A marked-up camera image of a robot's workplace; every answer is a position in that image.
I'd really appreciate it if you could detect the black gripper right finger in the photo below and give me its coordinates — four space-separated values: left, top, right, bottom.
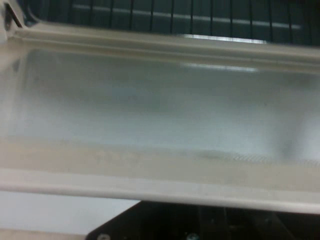
224 206 320 240

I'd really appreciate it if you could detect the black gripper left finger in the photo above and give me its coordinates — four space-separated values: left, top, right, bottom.
86 200 226 240

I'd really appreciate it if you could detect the wire oven rack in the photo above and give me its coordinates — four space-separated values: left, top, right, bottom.
24 0 320 46

